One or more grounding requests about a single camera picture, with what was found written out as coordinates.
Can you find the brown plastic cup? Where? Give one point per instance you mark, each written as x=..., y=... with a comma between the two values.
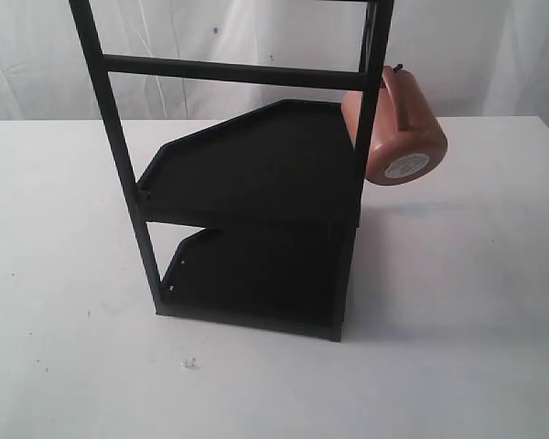
x=407, y=142

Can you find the black metal shelf rack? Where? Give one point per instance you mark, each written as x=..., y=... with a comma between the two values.
x=250, y=222

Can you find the white backdrop cloth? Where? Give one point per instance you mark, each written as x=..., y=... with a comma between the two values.
x=471, y=58

